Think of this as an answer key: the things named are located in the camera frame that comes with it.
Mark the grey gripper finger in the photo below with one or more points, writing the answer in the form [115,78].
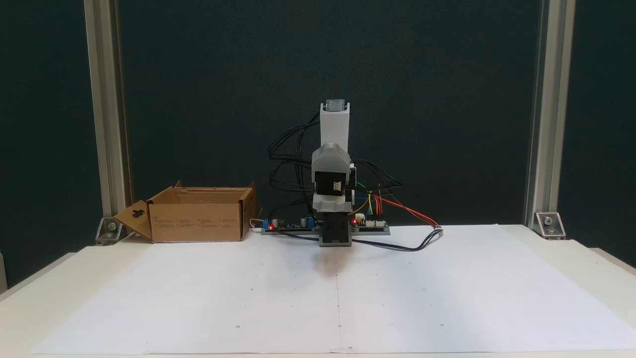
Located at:
[322,161]
[342,161]

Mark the grey black Koch robot arm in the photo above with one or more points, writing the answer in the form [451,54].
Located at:
[334,127]

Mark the blue circuit board red LED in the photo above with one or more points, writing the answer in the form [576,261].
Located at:
[288,226]

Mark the brown cardboard box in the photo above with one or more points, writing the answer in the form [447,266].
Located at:
[198,219]

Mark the aluminium frame post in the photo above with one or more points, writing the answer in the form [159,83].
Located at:
[549,99]
[107,99]

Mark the metal corner bracket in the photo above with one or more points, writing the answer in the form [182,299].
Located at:
[109,231]
[549,224]

